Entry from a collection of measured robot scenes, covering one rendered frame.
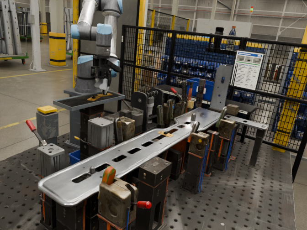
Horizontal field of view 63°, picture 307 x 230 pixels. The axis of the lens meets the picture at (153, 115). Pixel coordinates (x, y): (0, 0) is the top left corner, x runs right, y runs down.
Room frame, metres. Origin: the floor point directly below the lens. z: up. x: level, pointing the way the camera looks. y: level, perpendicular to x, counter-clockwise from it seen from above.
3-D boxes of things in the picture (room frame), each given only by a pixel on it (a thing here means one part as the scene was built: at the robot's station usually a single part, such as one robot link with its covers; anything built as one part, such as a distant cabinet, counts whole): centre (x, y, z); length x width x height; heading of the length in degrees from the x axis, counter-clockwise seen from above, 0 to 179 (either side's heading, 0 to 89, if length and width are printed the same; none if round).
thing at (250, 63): (2.07, -0.71, 1.30); 0.23 x 0.02 x 0.31; 57
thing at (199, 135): (1.23, -0.26, 0.87); 0.12 x 0.09 x 0.35; 57
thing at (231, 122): (1.50, -0.47, 0.87); 0.12 x 0.09 x 0.35; 57
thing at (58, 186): (1.25, -0.07, 1.00); 1.38 x 0.22 x 0.02; 147
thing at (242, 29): (8.29, -1.87, 1.22); 1.60 x 0.54 x 2.45; 66
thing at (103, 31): (1.34, 0.30, 1.48); 0.09 x 0.08 x 0.11; 7
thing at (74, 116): (1.64, 0.47, 0.90); 0.21 x 0.21 x 0.40; 66
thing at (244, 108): (2.13, -0.39, 1.02); 0.90 x 0.22 x 0.03; 57
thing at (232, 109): (1.82, -0.59, 0.88); 0.08 x 0.08 x 0.36; 57
